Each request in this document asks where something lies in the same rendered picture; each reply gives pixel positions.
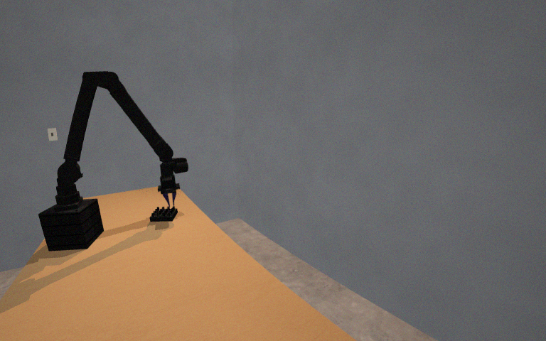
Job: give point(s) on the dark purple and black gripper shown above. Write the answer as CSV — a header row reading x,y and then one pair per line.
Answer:
x,y
173,193

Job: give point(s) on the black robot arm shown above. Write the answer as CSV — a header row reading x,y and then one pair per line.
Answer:
x,y
68,198

